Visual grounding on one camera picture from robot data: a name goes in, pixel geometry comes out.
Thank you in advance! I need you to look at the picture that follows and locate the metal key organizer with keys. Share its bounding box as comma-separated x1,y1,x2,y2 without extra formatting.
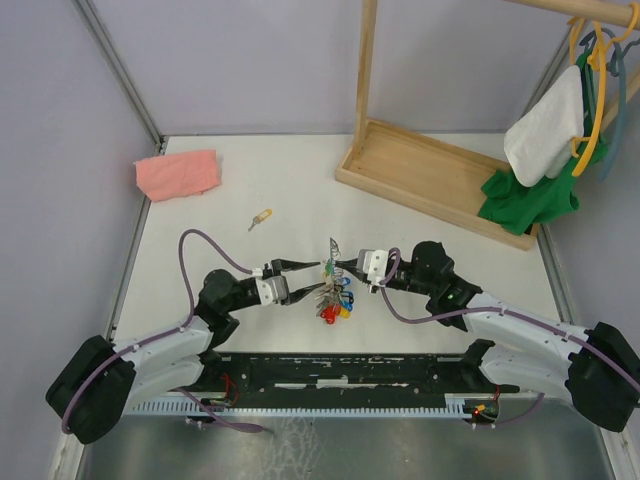
315,237,355,325

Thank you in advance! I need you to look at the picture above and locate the key with yellow tag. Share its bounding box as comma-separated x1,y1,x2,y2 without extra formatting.
248,209,273,232

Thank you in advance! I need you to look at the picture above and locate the key with green tag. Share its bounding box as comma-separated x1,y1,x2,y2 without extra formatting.
323,263,334,279

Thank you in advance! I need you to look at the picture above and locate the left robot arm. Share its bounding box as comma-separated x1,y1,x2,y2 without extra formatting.
45,259,320,445

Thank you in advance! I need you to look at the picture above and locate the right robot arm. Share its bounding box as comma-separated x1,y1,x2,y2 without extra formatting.
336,241,639,432

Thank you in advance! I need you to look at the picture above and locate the wooden clothes rack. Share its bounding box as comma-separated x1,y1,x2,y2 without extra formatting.
335,1,639,250

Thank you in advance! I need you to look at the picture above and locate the pink folded cloth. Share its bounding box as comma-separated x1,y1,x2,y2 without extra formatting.
134,149,221,202

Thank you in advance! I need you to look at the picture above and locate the green garment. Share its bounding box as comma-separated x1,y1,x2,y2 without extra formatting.
478,52,591,236

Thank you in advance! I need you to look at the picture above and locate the white towel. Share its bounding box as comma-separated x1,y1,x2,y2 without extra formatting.
504,65,584,187

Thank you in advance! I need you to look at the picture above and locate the yellow hanger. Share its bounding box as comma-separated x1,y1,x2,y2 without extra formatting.
570,21,607,178

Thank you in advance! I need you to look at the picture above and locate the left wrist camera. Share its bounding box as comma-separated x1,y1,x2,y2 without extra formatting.
255,276,289,306

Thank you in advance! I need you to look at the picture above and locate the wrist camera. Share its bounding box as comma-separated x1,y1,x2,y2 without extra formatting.
255,276,289,306
358,249,389,287

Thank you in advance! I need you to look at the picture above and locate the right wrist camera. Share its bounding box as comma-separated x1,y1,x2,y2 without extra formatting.
358,249,389,287

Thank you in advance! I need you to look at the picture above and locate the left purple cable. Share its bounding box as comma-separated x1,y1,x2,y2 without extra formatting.
60,228,264,434

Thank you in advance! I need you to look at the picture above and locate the white cable duct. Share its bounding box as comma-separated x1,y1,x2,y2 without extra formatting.
127,393,490,420

